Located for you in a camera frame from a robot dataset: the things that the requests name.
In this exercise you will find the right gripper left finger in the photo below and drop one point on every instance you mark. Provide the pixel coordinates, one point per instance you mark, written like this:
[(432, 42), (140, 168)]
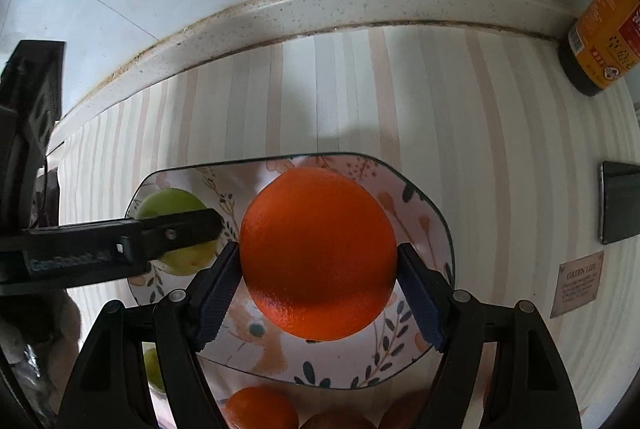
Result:
[(108, 387)]

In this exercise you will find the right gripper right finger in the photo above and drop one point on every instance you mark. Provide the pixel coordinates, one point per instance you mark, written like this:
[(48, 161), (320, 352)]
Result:
[(529, 385)]

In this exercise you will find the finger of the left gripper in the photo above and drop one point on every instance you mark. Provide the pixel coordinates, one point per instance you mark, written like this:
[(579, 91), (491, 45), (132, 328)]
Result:
[(148, 239)]

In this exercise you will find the large orange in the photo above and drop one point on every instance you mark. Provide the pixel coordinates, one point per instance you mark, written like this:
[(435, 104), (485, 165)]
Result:
[(318, 254)]

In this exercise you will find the green apple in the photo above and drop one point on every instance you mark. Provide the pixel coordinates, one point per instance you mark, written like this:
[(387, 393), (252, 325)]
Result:
[(152, 369), (182, 262)]

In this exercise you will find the floral fruit plate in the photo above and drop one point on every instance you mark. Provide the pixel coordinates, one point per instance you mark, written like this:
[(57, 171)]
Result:
[(246, 341)]

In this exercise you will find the orange fruit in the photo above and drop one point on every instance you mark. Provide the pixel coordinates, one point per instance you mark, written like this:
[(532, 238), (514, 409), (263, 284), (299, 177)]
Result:
[(260, 407), (338, 419)]

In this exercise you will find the black smartphone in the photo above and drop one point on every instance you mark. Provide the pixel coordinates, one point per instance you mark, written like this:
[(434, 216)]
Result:
[(619, 216)]

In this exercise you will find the striped cat table mat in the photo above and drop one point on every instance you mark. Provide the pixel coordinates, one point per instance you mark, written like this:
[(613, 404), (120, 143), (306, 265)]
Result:
[(485, 123)]

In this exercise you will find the soy sauce bottle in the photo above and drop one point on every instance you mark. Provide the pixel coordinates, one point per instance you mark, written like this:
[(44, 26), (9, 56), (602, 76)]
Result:
[(602, 46)]

